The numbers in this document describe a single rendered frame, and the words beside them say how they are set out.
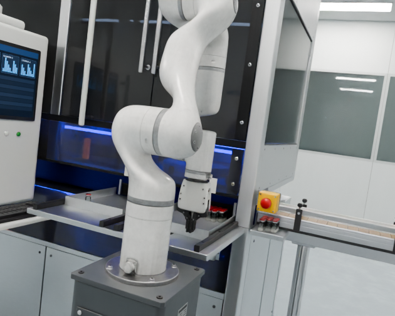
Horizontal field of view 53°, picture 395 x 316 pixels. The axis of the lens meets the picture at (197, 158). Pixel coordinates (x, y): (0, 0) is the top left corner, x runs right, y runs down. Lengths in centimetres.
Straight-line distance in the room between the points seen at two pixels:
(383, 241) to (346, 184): 451
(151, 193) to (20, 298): 143
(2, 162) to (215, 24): 113
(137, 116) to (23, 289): 145
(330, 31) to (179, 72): 537
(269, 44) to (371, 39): 474
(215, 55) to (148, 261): 63
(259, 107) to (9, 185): 111
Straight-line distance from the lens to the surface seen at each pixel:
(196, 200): 128
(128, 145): 99
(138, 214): 99
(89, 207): 156
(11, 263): 228
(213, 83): 125
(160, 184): 97
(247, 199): 155
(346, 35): 627
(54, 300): 214
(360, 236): 163
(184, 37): 106
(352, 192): 612
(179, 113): 94
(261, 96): 153
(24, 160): 193
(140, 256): 101
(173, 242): 127
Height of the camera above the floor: 126
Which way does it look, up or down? 5 degrees down
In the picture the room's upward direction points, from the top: 7 degrees clockwise
